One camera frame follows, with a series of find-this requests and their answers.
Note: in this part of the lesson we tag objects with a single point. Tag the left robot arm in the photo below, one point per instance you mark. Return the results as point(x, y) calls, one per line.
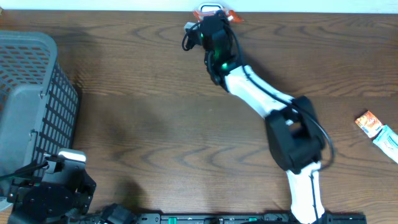
point(54, 192)

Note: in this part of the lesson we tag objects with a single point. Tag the red chocolate bar wrapper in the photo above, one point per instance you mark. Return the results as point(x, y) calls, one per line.
point(230, 15)

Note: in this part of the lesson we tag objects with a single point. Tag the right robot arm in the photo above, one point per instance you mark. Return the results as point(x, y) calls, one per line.
point(295, 137)

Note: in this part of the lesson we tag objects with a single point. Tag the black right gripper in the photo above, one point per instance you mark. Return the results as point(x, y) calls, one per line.
point(226, 25)

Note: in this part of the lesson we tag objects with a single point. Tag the black mounting rail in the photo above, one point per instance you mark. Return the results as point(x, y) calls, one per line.
point(117, 214)

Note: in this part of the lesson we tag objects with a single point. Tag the white barcode scanner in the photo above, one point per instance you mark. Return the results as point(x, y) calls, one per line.
point(209, 7)

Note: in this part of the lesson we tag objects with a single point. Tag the small orange box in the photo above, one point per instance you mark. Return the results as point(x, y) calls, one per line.
point(370, 124)

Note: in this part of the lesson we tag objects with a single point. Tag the teal wet wipes pack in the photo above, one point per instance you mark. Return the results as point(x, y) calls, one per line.
point(387, 142)

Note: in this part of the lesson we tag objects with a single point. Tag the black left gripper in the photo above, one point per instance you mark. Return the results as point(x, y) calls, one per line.
point(87, 189)

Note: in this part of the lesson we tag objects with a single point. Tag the grey plastic mesh basket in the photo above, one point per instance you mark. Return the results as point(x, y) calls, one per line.
point(39, 105)

